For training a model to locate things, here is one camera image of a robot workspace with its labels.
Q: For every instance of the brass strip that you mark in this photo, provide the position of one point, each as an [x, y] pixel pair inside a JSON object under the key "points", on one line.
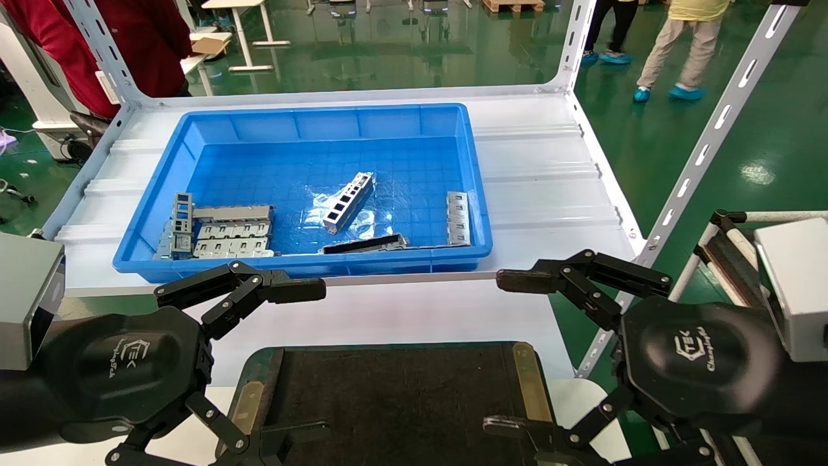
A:
{"points": [[530, 382], [247, 408]]}

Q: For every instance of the black cart mat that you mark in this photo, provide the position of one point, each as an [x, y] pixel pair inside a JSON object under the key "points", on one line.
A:
{"points": [[737, 265]]}

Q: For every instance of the silver bracket with square holes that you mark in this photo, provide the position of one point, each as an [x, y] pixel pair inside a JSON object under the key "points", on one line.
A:
{"points": [[349, 202]]}

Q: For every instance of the white pipe rack cart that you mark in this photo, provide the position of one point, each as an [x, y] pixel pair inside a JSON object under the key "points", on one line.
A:
{"points": [[708, 243]]}

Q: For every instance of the flat white shelf board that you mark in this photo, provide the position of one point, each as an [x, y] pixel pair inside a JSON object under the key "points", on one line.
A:
{"points": [[401, 314]]}

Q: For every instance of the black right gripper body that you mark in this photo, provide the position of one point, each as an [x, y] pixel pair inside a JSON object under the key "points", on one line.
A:
{"points": [[698, 366]]}

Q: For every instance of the clear plastic film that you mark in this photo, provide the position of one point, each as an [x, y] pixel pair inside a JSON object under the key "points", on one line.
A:
{"points": [[381, 217]]}

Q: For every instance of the silver multi-port bracket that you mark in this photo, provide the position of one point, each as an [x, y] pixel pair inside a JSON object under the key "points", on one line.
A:
{"points": [[233, 246], [233, 230]]}

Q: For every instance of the blue plastic bin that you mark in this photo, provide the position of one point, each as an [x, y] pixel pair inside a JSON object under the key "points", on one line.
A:
{"points": [[414, 136]]}

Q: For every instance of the silver slotted metal bracket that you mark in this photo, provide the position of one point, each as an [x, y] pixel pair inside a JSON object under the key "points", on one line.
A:
{"points": [[458, 219]]}

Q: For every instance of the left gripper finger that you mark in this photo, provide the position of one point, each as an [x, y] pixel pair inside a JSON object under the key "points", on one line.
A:
{"points": [[213, 421], [259, 285]]}

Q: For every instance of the person in dark trousers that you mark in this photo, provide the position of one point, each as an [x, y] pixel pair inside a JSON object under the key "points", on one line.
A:
{"points": [[611, 26]]}

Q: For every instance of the person in red clothes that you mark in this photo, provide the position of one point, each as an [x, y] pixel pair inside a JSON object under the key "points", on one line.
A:
{"points": [[136, 39]]}

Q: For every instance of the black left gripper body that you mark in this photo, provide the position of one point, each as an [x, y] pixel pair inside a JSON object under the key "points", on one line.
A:
{"points": [[123, 369]]}

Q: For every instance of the cardboard box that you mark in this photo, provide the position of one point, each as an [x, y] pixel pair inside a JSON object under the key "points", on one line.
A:
{"points": [[210, 45]]}

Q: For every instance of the black strip part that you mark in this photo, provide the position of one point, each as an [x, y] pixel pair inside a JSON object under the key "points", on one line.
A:
{"points": [[365, 244]]}

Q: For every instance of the long gray metal bracket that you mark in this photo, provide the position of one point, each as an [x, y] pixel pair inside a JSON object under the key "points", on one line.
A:
{"points": [[233, 212]]}

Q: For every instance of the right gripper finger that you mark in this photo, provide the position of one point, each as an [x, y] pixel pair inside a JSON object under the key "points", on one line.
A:
{"points": [[601, 427], [582, 275]]}

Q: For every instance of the white slotted rack upright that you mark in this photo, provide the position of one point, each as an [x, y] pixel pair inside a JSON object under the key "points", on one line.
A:
{"points": [[718, 123], [103, 45], [576, 39]]}

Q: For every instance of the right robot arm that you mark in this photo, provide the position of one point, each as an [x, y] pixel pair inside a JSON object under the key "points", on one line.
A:
{"points": [[802, 401]]}

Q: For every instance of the short gray metal bracket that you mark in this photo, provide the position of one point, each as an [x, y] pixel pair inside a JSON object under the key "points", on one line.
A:
{"points": [[182, 212]]}

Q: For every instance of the ribbed white shelf board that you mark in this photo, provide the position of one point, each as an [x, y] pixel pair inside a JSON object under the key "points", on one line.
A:
{"points": [[543, 188]]}

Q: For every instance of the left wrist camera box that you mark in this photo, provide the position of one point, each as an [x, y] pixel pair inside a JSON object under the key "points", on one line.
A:
{"points": [[26, 298]]}

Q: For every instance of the wooden pallet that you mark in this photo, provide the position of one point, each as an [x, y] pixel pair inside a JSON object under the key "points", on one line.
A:
{"points": [[514, 5]]}

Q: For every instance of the black container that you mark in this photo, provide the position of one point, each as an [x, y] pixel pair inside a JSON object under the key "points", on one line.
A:
{"points": [[401, 401]]}

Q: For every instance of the small gray bracket piece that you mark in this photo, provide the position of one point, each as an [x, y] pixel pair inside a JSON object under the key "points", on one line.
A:
{"points": [[169, 244]]}

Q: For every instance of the white table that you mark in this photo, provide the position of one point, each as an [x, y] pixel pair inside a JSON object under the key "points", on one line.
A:
{"points": [[239, 26]]}

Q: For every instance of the white desk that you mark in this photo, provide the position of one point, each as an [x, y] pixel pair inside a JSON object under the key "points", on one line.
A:
{"points": [[194, 63]]}

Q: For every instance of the person in yellow shirt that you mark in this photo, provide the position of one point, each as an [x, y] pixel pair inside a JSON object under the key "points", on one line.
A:
{"points": [[692, 39]]}

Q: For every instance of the white tag label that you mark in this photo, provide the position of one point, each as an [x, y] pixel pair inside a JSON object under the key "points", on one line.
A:
{"points": [[107, 87]]}

